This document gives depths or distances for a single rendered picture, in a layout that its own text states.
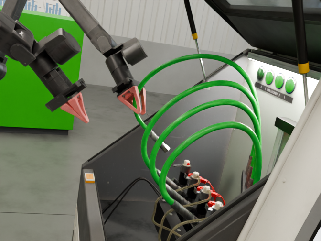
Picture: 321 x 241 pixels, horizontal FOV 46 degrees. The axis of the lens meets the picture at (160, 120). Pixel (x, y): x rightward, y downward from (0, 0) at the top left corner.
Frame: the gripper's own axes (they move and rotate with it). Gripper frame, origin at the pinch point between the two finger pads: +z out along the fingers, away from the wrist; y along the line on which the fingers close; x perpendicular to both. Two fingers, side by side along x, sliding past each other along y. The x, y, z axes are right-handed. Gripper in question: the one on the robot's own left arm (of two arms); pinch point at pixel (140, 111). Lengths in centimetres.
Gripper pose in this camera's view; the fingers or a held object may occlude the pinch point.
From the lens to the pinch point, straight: 113.7
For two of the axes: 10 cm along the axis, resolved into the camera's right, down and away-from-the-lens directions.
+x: -7.9, 5.3, 3.2
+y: 4.2, 0.8, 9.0
